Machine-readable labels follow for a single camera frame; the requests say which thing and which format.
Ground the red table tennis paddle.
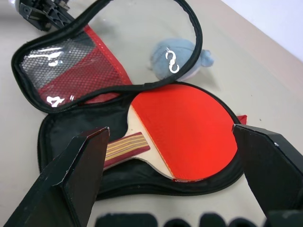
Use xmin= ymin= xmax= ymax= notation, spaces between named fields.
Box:
xmin=103 ymin=84 xmax=239 ymax=184

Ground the silver keychain clasp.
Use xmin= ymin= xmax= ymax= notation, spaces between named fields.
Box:
xmin=165 ymin=46 xmax=180 ymax=74

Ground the black red paddle case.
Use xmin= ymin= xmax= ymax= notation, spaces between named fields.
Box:
xmin=10 ymin=0 xmax=248 ymax=201

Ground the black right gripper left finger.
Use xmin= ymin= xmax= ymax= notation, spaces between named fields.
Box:
xmin=0 ymin=126 xmax=111 ymax=227

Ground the grey blue plush toy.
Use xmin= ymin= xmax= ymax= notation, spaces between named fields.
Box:
xmin=148 ymin=39 xmax=215 ymax=82

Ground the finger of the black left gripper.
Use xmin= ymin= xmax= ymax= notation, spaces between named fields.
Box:
xmin=49 ymin=9 xmax=74 ymax=30

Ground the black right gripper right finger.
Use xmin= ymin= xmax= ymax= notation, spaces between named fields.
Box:
xmin=231 ymin=122 xmax=303 ymax=215

